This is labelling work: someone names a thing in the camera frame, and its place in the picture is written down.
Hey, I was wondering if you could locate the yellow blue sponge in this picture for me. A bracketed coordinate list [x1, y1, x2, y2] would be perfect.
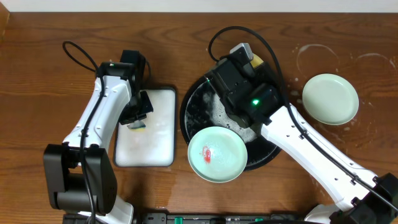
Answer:
[127, 120, 146, 131]

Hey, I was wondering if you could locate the yellow plate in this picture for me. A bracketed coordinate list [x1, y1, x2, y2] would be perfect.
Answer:
[250, 54, 264, 68]

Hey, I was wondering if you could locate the pale green plate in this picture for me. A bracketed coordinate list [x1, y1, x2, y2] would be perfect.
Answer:
[302, 73, 359, 126]
[187, 126, 248, 184]

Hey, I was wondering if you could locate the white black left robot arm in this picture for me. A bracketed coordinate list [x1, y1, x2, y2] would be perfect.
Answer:
[44, 62, 153, 223]

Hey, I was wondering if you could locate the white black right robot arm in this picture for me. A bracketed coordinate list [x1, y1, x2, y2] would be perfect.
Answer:
[205, 58, 397, 223]

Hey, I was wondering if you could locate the black rectangular foam tray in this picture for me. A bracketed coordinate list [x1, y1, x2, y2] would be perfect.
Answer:
[114, 87, 177, 167]

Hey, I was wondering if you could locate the black round tray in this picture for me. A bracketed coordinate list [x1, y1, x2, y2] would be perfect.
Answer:
[180, 77, 281, 171]

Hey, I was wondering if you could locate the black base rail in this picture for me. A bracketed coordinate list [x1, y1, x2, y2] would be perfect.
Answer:
[62, 212, 312, 224]

